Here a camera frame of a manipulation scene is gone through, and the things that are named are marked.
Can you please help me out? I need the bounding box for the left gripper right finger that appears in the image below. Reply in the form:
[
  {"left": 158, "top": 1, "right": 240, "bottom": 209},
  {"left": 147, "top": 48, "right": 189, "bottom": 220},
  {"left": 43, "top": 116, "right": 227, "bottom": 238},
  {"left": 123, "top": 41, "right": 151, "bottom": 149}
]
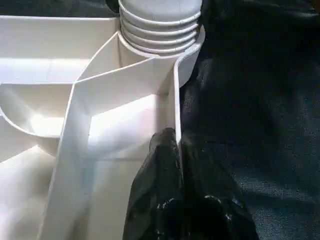
[{"left": 180, "top": 138, "right": 261, "bottom": 240}]

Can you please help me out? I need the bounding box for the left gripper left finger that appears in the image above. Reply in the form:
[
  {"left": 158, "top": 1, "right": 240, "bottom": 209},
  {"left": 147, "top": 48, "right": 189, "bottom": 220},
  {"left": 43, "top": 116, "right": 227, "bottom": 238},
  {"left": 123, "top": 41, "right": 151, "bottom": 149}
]
[{"left": 122, "top": 127, "right": 184, "bottom": 240}]

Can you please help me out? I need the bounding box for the white plastic table top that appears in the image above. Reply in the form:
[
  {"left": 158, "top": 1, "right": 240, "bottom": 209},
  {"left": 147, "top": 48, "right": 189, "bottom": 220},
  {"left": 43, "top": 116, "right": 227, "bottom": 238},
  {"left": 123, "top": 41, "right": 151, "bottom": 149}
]
[{"left": 0, "top": 14, "right": 206, "bottom": 240}]

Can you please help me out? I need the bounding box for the white plastic table leg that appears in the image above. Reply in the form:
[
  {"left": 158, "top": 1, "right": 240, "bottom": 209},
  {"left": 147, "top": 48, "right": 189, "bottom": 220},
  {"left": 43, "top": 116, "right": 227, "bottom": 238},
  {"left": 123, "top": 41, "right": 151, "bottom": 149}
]
[{"left": 117, "top": 0, "right": 204, "bottom": 55}]

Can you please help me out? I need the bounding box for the black plastic mat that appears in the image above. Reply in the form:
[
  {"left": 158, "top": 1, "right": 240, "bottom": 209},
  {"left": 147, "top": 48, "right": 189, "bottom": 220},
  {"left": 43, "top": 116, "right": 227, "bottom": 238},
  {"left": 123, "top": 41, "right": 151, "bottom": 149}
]
[{"left": 0, "top": 0, "right": 320, "bottom": 240}]

